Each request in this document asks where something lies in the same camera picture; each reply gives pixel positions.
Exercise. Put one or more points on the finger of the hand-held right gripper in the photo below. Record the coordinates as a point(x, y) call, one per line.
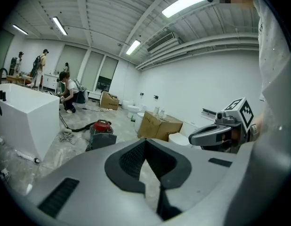
point(213, 148)
point(206, 135)

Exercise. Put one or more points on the person's right forearm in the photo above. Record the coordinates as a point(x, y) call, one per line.
point(259, 126)

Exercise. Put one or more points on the ceiling light strip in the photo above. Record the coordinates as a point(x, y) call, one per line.
point(133, 47)
point(20, 29)
point(183, 3)
point(60, 26)

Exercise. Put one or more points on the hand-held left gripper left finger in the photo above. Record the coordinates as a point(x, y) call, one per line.
point(89, 185)

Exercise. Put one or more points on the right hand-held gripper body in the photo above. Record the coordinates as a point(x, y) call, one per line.
point(244, 116)

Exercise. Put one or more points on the person's right hand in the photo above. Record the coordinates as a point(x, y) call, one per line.
point(235, 134)

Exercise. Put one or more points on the white tube with black cap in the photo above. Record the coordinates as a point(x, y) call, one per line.
point(27, 156)

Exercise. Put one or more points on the wooden table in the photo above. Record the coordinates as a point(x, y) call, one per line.
point(16, 79)

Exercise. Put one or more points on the green bathtub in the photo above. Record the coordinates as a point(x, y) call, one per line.
point(82, 99)

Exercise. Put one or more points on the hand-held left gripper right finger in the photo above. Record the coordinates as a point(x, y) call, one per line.
point(202, 185)

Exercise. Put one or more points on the window with roller blind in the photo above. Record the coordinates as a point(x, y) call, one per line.
point(72, 62)
point(94, 69)
point(109, 69)

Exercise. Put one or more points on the white towel rack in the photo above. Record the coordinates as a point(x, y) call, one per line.
point(209, 113)

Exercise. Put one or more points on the closed brown cardboard box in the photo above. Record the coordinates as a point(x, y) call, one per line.
point(157, 128)

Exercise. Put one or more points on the ceiling air conditioner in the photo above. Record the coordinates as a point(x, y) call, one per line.
point(162, 42)

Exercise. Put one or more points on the white bathtub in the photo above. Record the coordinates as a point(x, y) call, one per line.
point(25, 121)

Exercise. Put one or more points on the open brown cardboard box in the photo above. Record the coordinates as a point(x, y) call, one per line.
point(109, 101)

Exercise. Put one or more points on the person's light grey shirt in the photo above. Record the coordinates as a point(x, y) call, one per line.
point(272, 55)

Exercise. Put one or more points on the white cabinet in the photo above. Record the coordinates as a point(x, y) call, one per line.
point(50, 81)

